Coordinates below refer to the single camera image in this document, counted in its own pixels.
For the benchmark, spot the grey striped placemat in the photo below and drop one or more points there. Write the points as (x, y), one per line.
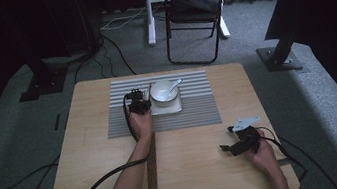
(192, 111)

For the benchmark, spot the white square plate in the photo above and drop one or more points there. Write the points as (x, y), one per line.
(168, 108)

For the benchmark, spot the black stand with square base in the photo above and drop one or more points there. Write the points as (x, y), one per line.
(45, 82)

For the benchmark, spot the person's right hand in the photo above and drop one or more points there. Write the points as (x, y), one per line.
(267, 157)

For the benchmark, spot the person's left hand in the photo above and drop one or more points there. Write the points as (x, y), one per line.
(142, 125)

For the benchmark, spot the black folding chair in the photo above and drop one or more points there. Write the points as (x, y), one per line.
(190, 17)

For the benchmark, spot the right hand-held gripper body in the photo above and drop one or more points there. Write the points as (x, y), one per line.
(247, 141)

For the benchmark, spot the grey tape piece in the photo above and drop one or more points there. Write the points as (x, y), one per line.
(284, 161)

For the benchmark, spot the brown wooden chopstick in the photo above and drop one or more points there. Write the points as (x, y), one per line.
(150, 90)

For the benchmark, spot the dark cloth bag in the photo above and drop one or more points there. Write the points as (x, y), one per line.
(196, 1)

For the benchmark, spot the white desk frame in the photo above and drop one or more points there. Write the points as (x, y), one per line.
(150, 26)

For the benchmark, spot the row of brown chopsticks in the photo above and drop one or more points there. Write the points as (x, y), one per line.
(154, 184)

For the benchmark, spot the white ceramic spoon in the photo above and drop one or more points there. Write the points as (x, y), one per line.
(175, 85)

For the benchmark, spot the black stand with grey base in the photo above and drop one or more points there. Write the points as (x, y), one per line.
(280, 57)

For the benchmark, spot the white ceramic bowl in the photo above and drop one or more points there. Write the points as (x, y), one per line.
(158, 96)

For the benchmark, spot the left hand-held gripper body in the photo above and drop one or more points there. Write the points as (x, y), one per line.
(138, 105)

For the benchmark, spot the black tape strip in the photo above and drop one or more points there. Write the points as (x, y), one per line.
(57, 122)

